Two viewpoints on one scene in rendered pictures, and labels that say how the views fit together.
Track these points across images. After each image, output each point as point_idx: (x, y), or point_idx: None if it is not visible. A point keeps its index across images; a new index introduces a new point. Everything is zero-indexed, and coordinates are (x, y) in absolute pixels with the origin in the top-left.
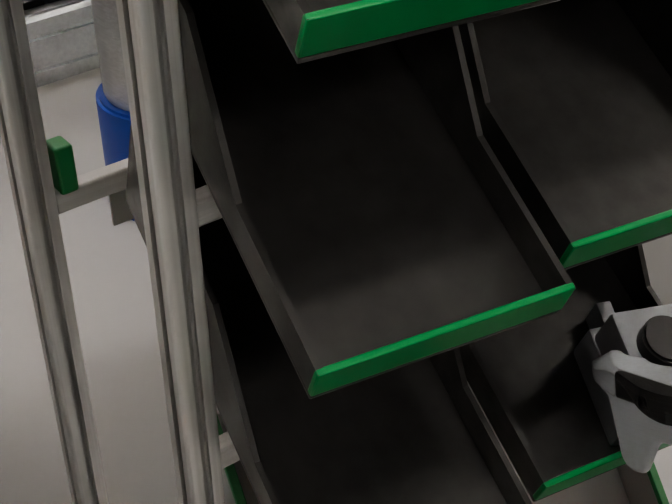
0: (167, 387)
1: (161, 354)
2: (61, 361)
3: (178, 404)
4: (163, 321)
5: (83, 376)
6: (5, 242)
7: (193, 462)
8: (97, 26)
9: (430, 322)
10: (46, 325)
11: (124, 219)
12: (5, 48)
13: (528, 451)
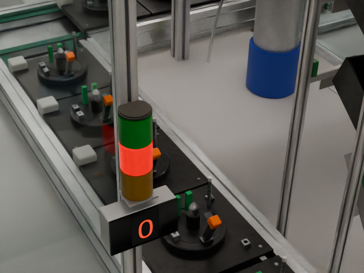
0: (356, 137)
1: (358, 127)
2: (297, 132)
3: (360, 142)
4: (362, 116)
5: (300, 138)
6: (206, 98)
7: (359, 162)
8: (258, 15)
9: None
10: (296, 119)
11: (323, 88)
12: (312, 30)
13: None
